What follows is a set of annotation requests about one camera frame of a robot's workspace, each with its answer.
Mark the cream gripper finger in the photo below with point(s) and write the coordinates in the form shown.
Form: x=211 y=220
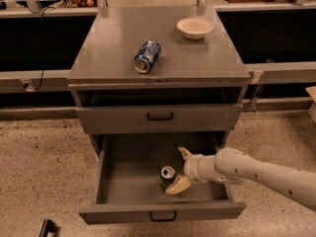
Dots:
x=180 y=184
x=186 y=154

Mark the metal hook on rail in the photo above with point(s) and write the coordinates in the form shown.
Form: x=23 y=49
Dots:
x=255 y=82

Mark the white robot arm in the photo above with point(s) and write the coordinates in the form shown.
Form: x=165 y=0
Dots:
x=229 y=165

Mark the closed grey top drawer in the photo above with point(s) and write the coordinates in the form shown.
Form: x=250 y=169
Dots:
x=132 y=119

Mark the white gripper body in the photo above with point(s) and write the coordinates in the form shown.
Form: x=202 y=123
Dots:
x=190 y=168

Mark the open grey middle drawer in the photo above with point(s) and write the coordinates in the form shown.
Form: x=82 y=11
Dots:
x=128 y=180

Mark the green soda can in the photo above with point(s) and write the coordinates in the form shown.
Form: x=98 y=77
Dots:
x=167 y=177

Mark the white paper bowl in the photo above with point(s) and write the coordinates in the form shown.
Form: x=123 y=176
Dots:
x=195 y=28

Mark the black middle drawer handle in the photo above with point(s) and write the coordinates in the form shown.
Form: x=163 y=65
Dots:
x=162 y=216

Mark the grey drawer cabinet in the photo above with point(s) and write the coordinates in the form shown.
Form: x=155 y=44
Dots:
x=187 y=71

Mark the black drawer handle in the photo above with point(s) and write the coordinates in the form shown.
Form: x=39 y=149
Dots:
x=167 y=117
x=162 y=216

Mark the black object on floor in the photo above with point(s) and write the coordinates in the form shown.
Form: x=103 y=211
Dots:
x=48 y=226

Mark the blue soda can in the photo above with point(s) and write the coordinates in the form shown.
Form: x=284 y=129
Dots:
x=147 y=56

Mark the black top drawer handle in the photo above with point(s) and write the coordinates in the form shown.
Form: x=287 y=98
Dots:
x=167 y=117

